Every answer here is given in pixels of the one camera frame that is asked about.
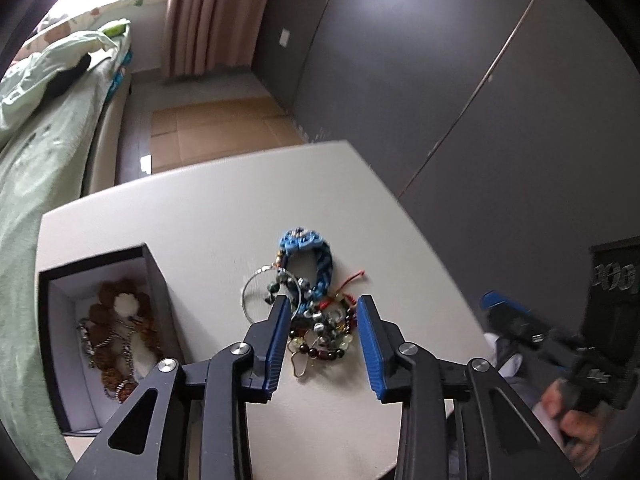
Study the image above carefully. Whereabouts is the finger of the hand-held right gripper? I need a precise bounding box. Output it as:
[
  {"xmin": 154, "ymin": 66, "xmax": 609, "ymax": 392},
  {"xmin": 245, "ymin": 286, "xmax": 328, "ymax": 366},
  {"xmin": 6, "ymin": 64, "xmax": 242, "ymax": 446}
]
[
  {"xmin": 480, "ymin": 291, "xmax": 576, "ymax": 348},
  {"xmin": 486, "ymin": 310, "xmax": 581, "ymax": 368}
]

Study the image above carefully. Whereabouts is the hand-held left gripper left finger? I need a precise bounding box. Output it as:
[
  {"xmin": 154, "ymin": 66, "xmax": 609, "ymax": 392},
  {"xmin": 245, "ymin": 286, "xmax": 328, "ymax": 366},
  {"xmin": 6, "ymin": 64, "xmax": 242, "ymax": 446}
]
[{"xmin": 70, "ymin": 295, "xmax": 292, "ymax": 480}]

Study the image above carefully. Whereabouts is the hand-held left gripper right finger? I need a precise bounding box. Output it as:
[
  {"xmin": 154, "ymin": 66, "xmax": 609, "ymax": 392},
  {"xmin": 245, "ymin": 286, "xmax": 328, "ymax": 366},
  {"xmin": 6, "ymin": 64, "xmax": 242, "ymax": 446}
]
[{"xmin": 356, "ymin": 294, "xmax": 582, "ymax": 480}]

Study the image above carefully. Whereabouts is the black jewelry box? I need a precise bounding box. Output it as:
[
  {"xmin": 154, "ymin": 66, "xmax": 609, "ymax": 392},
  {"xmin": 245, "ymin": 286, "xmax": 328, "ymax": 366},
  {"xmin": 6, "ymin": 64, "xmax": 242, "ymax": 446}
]
[{"xmin": 37, "ymin": 242, "xmax": 187, "ymax": 436}]

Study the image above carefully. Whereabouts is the person's right hand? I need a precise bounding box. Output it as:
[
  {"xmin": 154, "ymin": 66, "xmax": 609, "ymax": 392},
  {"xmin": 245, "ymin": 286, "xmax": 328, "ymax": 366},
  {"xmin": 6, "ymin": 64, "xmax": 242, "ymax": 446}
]
[{"xmin": 541, "ymin": 379, "xmax": 618, "ymax": 472}]

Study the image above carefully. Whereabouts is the silver bangle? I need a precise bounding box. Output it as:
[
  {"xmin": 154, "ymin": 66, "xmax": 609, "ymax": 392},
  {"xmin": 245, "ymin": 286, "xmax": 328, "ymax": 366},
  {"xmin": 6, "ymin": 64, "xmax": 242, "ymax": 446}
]
[{"xmin": 241, "ymin": 267, "xmax": 302, "ymax": 324}]

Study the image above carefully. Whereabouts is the green bed sheet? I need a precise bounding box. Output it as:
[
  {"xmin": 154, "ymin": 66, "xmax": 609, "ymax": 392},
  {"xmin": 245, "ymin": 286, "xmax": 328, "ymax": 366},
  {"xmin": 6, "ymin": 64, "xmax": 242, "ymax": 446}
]
[{"xmin": 0, "ymin": 57, "xmax": 132, "ymax": 467}]

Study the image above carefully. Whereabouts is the blue packet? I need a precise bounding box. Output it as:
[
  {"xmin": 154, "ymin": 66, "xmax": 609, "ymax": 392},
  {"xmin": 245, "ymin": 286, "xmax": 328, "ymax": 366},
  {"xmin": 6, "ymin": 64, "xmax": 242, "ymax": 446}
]
[{"xmin": 111, "ymin": 50, "xmax": 134, "ymax": 93}]

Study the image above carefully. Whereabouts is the pink curtain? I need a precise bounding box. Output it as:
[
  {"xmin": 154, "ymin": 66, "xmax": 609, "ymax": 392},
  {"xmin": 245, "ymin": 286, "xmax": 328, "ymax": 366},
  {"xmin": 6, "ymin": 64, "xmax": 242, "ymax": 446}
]
[{"xmin": 161, "ymin": 0, "xmax": 282, "ymax": 82}]

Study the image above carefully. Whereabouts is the black cloth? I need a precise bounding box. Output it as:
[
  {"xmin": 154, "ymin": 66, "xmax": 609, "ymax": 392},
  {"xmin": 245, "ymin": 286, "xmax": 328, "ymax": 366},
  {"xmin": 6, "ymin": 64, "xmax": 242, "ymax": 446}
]
[{"xmin": 44, "ymin": 52, "xmax": 94, "ymax": 99}]

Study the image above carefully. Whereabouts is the green packet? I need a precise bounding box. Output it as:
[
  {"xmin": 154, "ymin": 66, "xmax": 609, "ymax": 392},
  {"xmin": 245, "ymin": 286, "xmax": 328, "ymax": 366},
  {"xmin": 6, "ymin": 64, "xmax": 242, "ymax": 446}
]
[{"xmin": 101, "ymin": 19, "xmax": 132, "ymax": 39}]

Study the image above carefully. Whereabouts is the light green quilt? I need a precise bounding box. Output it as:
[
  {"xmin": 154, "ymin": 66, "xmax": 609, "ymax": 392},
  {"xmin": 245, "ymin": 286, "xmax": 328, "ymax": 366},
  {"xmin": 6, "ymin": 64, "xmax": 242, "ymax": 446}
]
[{"xmin": 0, "ymin": 30, "xmax": 121, "ymax": 133}]

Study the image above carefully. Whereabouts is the printed pillow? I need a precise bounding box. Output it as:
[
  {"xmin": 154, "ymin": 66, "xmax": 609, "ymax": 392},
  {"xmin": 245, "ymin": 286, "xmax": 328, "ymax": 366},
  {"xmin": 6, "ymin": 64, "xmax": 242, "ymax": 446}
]
[{"xmin": 36, "ymin": 0, "xmax": 167, "ymax": 47}]

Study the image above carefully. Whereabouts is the pale green bead bracelet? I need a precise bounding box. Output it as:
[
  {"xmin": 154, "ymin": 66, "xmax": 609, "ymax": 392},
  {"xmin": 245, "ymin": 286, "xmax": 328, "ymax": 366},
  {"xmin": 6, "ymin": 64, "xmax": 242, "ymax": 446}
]
[{"xmin": 290, "ymin": 332, "xmax": 357, "ymax": 352}]

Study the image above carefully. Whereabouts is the gold wire hook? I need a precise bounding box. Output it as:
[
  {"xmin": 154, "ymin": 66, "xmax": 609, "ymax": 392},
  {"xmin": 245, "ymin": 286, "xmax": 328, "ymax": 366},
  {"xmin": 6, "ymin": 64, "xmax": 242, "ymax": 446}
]
[{"xmin": 292, "ymin": 350, "xmax": 314, "ymax": 379}]

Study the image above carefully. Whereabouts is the dark red bead bracelet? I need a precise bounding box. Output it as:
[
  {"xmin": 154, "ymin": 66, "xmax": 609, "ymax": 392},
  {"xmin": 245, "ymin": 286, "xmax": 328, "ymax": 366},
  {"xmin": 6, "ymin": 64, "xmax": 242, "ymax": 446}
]
[{"xmin": 289, "ymin": 327, "xmax": 351, "ymax": 362}]

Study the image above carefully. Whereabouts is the red string bracelet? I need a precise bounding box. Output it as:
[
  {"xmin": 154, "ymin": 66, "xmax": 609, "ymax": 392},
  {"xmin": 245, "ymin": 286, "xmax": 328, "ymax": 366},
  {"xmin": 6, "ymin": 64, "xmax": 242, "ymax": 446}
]
[{"xmin": 320, "ymin": 269, "xmax": 369, "ymax": 313}]

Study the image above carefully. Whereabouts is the blue braided bracelet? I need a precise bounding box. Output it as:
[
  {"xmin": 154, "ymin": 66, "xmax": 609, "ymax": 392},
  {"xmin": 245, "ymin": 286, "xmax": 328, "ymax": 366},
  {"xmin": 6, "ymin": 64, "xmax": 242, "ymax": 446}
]
[{"xmin": 276, "ymin": 228, "xmax": 336, "ymax": 311}]

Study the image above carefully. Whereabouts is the brown seed bead bracelet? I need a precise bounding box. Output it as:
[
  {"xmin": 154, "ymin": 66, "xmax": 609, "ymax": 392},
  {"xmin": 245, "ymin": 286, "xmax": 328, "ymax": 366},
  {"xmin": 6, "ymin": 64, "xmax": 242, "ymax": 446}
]
[{"xmin": 89, "ymin": 280, "xmax": 165, "ymax": 402}]

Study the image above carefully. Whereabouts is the silver chain bracelet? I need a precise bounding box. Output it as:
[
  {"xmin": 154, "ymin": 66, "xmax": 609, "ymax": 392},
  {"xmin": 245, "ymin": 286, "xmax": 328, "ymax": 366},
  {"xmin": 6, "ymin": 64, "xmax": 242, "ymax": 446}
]
[{"xmin": 76, "ymin": 319, "xmax": 138, "ymax": 372}]

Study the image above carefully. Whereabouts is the beige bed frame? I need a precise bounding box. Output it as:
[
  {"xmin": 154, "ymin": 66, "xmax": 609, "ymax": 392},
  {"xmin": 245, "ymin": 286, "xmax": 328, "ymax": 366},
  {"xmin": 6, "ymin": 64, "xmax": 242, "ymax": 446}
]
[{"xmin": 80, "ymin": 72, "xmax": 135, "ymax": 197}]

